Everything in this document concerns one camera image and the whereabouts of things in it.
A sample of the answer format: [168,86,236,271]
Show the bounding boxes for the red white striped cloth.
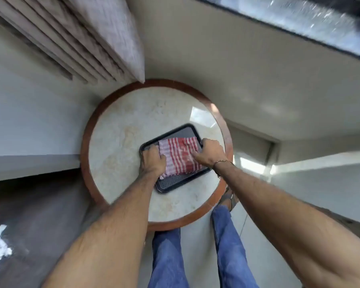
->
[158,136,207,178]

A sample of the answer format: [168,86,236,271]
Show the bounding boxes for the person's right forearm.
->
[213,162,360,288]

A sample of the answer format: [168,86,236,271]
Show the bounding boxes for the person's left forearm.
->
[41,170,166,288]

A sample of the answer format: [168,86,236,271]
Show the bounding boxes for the gold bead bracelet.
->
[213,159,236,177]

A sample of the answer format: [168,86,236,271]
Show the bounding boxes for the beige pleated curtain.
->
[0,0,146,85]

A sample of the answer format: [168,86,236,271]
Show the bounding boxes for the round wood-rimmed marble table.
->
[80,79,234,232]

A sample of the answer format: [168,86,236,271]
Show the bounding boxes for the person's left hand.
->
[139,145,168,179]

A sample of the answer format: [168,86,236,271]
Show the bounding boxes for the dark-framed window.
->
[190,0,360,64]

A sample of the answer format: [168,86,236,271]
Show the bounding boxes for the person's blue jeans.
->
[148,205,260,288]

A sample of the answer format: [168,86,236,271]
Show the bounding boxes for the brown sandal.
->
[217,186,240,212]

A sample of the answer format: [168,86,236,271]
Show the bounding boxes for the black plastic tray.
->
[139,123,213,194]

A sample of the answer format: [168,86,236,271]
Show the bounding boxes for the person's right hand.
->
[192,138,229,169]

